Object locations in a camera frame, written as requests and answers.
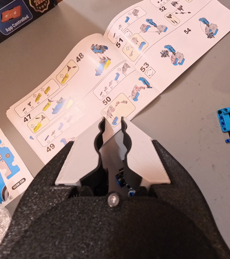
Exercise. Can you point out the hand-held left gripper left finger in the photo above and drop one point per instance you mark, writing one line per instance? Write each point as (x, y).
(80, 157)

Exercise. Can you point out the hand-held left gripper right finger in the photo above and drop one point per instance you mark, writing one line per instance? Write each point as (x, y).
(145, 157)

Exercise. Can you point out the small black blue brick assembly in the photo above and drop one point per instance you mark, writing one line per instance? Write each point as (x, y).
(119, 178)

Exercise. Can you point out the blue and grey sticker sheet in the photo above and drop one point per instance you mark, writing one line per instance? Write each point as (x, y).
(5, 161)

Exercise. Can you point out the open white instruction booklet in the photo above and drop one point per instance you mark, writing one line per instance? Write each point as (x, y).
(167, 50)

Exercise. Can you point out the dark printed cardboard box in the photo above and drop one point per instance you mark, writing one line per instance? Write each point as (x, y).
(15, 20)

